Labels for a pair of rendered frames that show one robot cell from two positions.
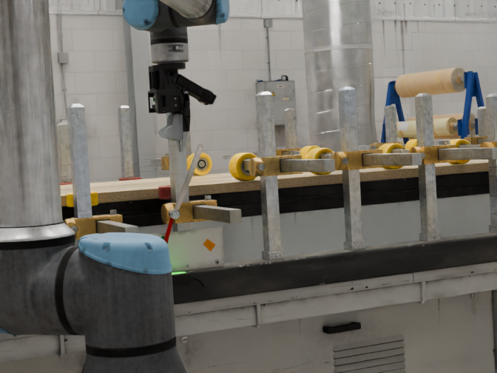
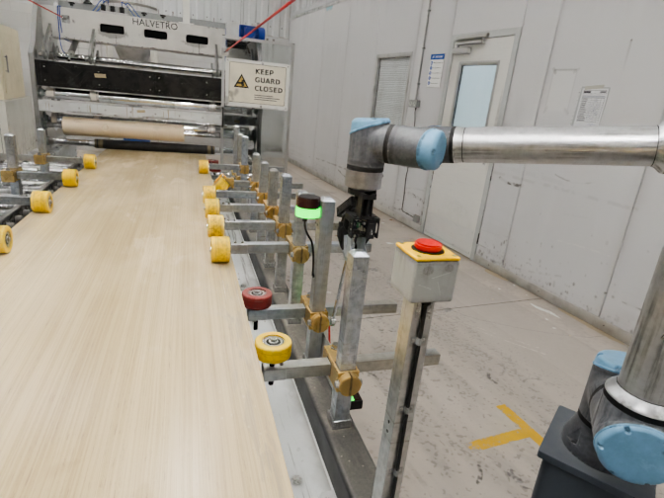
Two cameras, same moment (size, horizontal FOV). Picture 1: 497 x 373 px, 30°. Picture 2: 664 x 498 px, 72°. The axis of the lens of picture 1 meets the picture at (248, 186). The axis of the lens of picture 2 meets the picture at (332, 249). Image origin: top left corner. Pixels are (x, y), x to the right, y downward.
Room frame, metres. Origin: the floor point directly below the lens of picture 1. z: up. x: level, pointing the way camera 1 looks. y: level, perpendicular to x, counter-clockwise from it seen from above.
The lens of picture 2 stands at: (2.20, 1.28, 1.42)
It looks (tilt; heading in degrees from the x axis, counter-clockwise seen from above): 19 degrees down; 276
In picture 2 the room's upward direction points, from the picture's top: 6 degrees clockwise
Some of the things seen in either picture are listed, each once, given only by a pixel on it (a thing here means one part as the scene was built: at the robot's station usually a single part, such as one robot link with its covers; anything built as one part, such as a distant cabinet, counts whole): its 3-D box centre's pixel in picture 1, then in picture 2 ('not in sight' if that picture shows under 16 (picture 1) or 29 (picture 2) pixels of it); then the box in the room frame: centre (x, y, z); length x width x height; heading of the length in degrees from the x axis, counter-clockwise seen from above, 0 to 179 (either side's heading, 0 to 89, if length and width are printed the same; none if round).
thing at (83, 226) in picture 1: (92, 226); (341, 369); (2.24, 0.38, 0.83); 0.14 x 0.06 x 0.05; 114
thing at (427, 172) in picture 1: (427, 177); (271, 225); (2.64, -0.51, 0.88); 0.04 x 0.04 x 0.48; 24
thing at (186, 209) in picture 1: (188, 211); (312, 312); (2.34, 0.15, 0.85); 0.14 x 0.06 x 0.05; 114
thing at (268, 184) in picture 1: (268, 183); (297, 264); (2.43, -0.05, 0.90); 0.04 x 0.04 x 0.48; 24
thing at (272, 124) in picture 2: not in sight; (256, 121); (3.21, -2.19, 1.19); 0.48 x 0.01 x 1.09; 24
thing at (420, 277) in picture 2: not in sight; (423, 273); (2.12, 0.64, 1.18); 0.07 x 0.07 x 0.08; 24
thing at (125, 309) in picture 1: (122, 286); (622, 390); (1.54, 0.22, 0.79); 0.17 x 0.15 x 0.18; 73
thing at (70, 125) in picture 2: not in sight; (156, 131); (3.90, -1.98, 1.05); 1.43 x 0.12 x 0.12; 24
